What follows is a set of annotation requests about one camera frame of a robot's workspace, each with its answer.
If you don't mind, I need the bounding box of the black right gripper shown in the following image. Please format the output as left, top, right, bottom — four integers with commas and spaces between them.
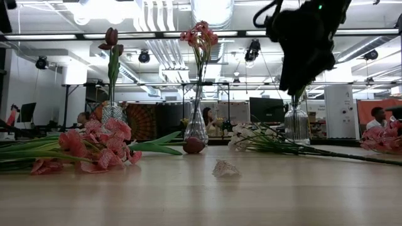
265, 8, 337, 97

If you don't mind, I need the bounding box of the ribbed glass bottle vase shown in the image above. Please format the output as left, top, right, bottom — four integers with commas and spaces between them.
284, 101, 310, 145

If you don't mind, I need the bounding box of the pink flower bunch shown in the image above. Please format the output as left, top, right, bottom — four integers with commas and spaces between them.
179, 20, 220, 139
359, 119, 402, 155
0, 117, 144, 175

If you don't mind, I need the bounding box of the tall slender glass vase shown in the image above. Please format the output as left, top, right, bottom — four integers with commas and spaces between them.
183, 99, 209, 146

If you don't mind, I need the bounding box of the diamond-pattern glass vase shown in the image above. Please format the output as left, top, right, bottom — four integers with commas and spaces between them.
100, 100, 124, 125

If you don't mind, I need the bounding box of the large black monitor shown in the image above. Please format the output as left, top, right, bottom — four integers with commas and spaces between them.
249, 97, 285, 124

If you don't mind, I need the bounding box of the black ceiling spotlight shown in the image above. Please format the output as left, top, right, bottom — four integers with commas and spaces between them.
363, 49, 379, 62
244, 38, 262, 63
138, 49, 151, 65
35, 55, 50, 71

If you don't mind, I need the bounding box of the white round column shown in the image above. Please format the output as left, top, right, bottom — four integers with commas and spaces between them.
323, 83, 357, 139

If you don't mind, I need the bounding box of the person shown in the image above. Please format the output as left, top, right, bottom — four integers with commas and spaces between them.
366, 106, 389, 131
202, 107, 221, 136
77, 111, 92, 127

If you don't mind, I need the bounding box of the orange fabric partition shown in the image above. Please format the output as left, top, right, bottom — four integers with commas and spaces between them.
357, 99, 402, 132

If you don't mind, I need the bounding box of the small fallen petal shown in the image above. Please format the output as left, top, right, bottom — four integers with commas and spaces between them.
211, 158, 242, 178

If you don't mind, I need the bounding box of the orange patterned tapestry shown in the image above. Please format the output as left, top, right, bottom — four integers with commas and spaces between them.
125, 103, 158, 141

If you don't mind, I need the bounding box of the small black monitor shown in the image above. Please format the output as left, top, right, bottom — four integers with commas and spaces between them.
16, 102, 37, 124

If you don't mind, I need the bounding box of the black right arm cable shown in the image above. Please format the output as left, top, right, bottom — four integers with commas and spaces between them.
252, 0, 285, 30

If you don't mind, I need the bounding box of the black aluminium table frame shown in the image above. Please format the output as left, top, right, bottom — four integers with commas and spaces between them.
127, 137, 362, 147

